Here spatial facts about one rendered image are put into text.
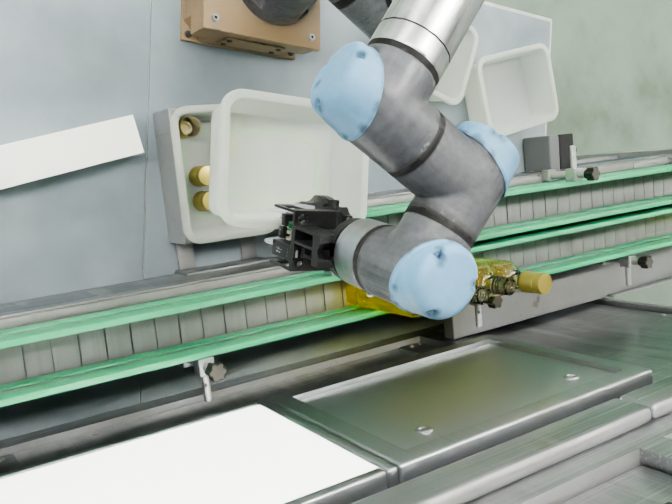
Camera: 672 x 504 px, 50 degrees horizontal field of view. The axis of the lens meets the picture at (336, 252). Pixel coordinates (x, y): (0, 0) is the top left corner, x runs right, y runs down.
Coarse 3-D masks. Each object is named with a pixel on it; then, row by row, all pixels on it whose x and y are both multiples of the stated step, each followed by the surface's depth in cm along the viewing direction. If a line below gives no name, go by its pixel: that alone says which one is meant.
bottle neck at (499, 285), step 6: (486, 276) 118; (492, 276) 117; (498, 276) 116; (486, 282) 117; (492, 282) 116; (498, 282) 115; (504, 282) 114; (510, 282) 115; (492, 288) 116; (498, 288) 115; (504, 288) 114; (510, 288) 116; (504, 294) 115; (510, 294) 115
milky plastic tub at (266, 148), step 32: (256, 96) 91; (288, 96) 94; (224, 128) 89; (256, 128) 99; (288, 128) 102; (320, 128) 105; (224, 160) 89; (256, 160) 100; (288, 160) 102; (320, 160) 105; (352, 160) 102; (224, 192) 90; (256, 192) 100; (288, 192) 103; (320, 192) 105; (352, 192) 102; (256, 224) 92
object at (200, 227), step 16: (176, 112) 115; (192, 112) 116; (208, 112) 118; (176, 128) 115; (208, 128) 125; (176, 144) 115; (192, 144) 124; (208, 144) 125; (176, 160) 115; (192, 160) 124; (208, 160) 126; (176, 176) 116; (192, 192) 124; (192, 208) 125; (192, 224) 125; (208, 224) 126; (224, 224) 128; (192, 240) 118; (208, 240) 119
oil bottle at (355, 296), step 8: (352, 288) 127; (352, 296) 127; (360, 296) 125; (376, 296) 121; (352, 304) 128; (360, 304) 126; (368, 304) 123; (376, 304) 121; (384, 304) 119; (392, 304) 117; (392, 312) 118; (400, 312) 116
